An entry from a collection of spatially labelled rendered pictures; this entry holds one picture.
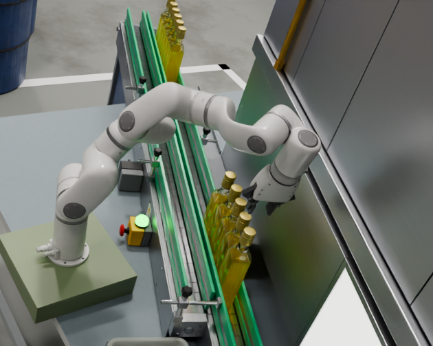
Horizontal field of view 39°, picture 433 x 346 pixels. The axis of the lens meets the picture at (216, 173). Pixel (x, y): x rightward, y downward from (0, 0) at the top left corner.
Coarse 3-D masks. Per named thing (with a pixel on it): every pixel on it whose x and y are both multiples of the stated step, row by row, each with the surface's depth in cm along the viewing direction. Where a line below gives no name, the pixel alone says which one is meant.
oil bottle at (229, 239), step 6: (228, 234) 173; (222, 240) 176; (228, 240) 172; (234, 240) 171; (222, 246) 176; (228, 246) 171; (222, 252) 175; (216, 258) 179; (222, 258) 175; (216, 264) 179
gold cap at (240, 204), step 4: (236, 200) 172; (240, 200) 173; (244, 200) 173; (236, 204) 172; (240, 204) 172; (244, 204) 172; (232, 208) 174; (236, 208) 172; (240, 208) 172; (244, 208) 173; (232, 212) 174; (236, 212) 173; (240, 212) 173; (236, 216) 174
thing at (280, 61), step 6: (300, 0) 177; (306, 0) 176; (300, 6) 177; (300, 12) 179; (294, 18) 180; (294, 24) 181; (288, 30) 183; (294, 30) 182; (288, 36) 183; (288, 42) 184; (282, 48) 186; (288, 48) 186; (282, 54) 187; (276, 60) 189; (282, 60) 188; (276, 66) 189; (282, 66) 190
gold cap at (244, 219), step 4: (244, 212) 169; (240, 216) 168; (244, 216) 168; (248, 216) 168; (240, 220) 168; (244, 220) 167; (248, 220) 167; (236, 224) 170; (240, 224) 168; (244, 224) 168; (248, 224) 169; (236, 228) 170; (240, 228) 169; (244, 228) 169
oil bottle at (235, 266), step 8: (232, 248) 168; (232, 256) 167; (240, 256) 166; (248, 256) 167; (224, 264) 172; (232, 264) 167; (240, 264) 168; (248, 264) 168; (224, 272) 172; (232, 272) 169; (240, 272) 170; (224, 280) 172; (232, 280) 172; (240, 280) 172; (224, 288) 173; (232, 288) 174; (224, 296) 175; (232, 296) 176
